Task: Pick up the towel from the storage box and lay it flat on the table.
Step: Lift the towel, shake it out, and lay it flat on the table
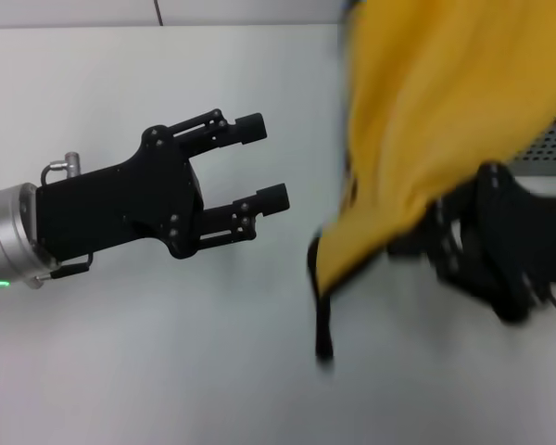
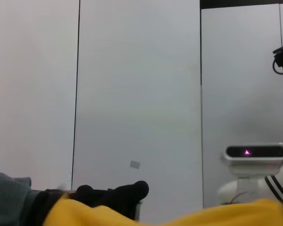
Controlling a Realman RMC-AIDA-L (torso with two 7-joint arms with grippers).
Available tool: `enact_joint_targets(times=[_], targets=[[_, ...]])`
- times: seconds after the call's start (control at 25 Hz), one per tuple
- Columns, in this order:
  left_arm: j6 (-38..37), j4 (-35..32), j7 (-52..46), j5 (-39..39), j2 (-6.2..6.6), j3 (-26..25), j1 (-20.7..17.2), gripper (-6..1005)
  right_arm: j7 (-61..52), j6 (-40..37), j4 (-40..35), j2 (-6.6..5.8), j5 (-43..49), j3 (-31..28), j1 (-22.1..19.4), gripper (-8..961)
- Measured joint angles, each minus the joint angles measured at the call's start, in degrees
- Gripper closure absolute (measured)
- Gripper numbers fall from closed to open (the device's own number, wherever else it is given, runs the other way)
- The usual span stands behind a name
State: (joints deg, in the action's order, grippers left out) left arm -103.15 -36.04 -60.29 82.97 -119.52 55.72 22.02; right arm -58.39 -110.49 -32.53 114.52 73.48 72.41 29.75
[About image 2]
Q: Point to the small grey wall plate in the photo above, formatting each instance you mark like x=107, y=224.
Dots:
x=135, y=164

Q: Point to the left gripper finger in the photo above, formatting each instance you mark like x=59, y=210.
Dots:
x=129, y=195
x=87, y=194

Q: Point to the yellow and grey towel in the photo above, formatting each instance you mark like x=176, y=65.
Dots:
x=85, y=217

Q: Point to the silver robot head camera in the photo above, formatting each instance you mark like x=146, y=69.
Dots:
x=254, y=153

